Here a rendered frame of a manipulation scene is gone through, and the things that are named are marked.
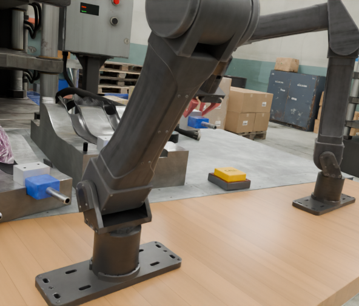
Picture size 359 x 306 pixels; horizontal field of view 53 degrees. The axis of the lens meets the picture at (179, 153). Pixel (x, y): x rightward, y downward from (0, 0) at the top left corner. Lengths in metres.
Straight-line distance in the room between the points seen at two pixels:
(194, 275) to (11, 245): 0.28
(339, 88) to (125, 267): 0.63
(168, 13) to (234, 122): 5.18
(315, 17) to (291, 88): 7.10
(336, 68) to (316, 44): 7.54
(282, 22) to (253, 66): 8.57
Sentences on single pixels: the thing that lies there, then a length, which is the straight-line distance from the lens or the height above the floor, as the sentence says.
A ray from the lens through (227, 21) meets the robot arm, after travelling 0.35.
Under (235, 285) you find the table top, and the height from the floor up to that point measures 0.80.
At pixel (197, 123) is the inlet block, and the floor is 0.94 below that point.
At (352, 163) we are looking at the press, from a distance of 4.84.
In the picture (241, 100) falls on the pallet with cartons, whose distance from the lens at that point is 5.43.
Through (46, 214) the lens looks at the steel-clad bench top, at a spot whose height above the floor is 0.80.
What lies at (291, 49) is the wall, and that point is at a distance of 8.79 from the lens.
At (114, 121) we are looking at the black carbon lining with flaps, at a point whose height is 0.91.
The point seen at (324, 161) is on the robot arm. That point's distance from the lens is 0.90.
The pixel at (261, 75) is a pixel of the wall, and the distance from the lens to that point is 9.27.
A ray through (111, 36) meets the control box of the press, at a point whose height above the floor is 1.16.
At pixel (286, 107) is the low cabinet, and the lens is 8.03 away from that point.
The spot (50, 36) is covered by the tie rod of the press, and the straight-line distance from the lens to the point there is 1.47.
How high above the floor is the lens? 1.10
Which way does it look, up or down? 14 degrees down
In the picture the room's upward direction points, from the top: 7 degrees clockwise
